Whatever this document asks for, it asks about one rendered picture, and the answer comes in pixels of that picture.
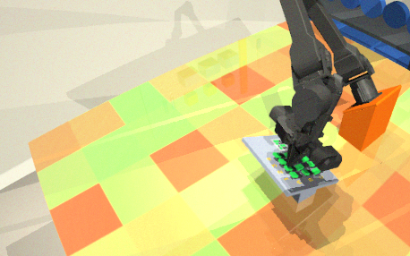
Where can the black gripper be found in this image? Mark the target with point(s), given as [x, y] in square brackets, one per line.
[324, 158]

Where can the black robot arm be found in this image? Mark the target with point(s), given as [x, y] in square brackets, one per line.
[316, 90]

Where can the light grey switch panel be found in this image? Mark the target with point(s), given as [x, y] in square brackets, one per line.
[300, 180]

